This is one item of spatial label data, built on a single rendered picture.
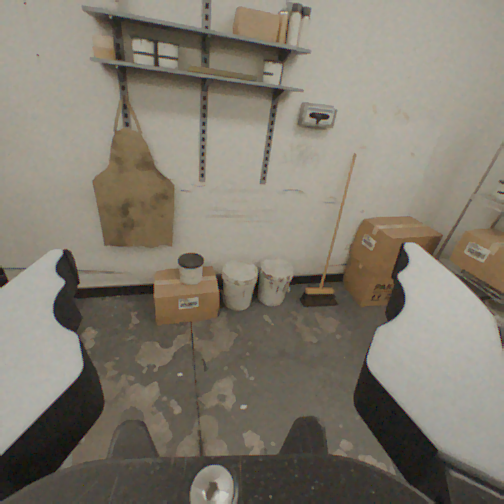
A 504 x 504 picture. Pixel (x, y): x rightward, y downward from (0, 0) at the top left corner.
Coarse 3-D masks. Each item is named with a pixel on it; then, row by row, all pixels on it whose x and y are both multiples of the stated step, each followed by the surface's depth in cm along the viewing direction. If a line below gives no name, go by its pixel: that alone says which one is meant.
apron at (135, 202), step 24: (120, 96) 160; (120, 144) 173; (144, 144) 177; (120, 168) 180; (144, 168) 184; (96, 192) 185; (120, 192) 188; (144, 192) 190; (168, 192) 197; (120, 216) 195; (144, 216) 200; (168, 216) 206; (120, 240) 205; (144, 240) 211; (168, 240) 216
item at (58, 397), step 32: (64, 256) 10; (32, 288) 8; (64, 288) 8; (0, 320) 7; (32, 320) 7; (64, 320) 8; (0, 352) 6; (32, 352) 6; (64, 352) 6; (0, 384) 5; (32, 384) 5; (64, 384) 5; (96, 384) 6; (0, 416) 5; (32, 416) 5; (64, 416) 5; (96, 416) 6; (0, 448) 4; (32, 448) 5; (64, 448) 6; (32, 480) 5
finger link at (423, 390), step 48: (432, 288) 8; (384, 336) 6; (432, 336) 6; (480, 336) 6; (384, 384) 5; (432, 384) 5; (480, 384) 5; (384, 432) 6; (432, 432) 5; (480, 432) 5
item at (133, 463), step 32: (128, 448) 4; (288, 448) 4; (320, 448) 4; (64, 480) 4; (96, 480) 4; (128, 480) 4; (160, 480) 4; (192, 480) 4; (224, 480) 4; (256, 480) 4; (288, 480) 4; (320, 480) 4; (352, 480) 4; (384, 480) 4
